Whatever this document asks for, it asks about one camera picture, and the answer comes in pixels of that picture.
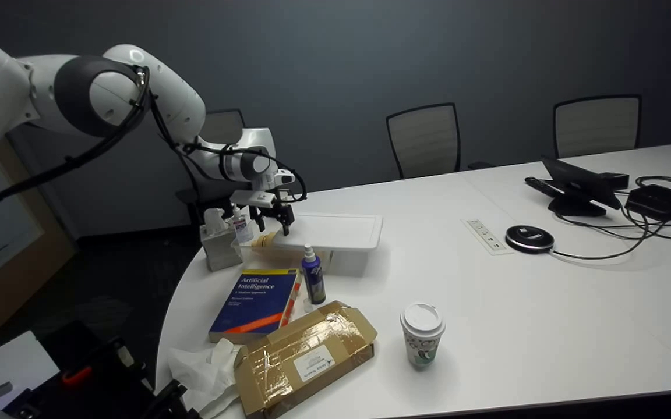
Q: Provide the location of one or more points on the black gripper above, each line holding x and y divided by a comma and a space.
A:
262, 200

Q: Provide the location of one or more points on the white plastic container lid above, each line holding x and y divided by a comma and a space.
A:
331, 231

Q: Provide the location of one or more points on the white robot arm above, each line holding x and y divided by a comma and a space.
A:
164, 94

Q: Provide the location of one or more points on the yellow packet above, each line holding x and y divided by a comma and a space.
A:
266, 243

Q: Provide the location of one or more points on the blue spray bottle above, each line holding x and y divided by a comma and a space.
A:
315, 280

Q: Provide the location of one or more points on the blue book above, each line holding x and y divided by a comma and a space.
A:
258, 304

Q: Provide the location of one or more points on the clear plastic container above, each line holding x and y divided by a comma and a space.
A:
347, 259

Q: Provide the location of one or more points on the office chair with armrest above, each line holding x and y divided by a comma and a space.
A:
226, 124

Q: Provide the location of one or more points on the crumpled white tissue paper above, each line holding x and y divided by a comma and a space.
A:
208, 373

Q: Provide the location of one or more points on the mesh back office chair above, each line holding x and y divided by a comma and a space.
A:
424, 140
594, 124

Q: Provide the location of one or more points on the lidded paper coffee cup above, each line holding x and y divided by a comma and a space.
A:
422, 339

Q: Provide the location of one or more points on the white remote control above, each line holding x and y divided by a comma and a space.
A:
488, 237

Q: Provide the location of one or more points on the black mounting board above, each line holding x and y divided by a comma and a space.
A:
104, 399

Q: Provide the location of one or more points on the round black speaker puck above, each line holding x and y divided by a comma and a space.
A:
529, 238

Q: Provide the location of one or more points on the white paper sheet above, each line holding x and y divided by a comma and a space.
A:
11, 370

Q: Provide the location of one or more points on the black conference device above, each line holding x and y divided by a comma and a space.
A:
580, 187

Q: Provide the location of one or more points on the black power adapter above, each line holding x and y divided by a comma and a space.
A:
661, 201

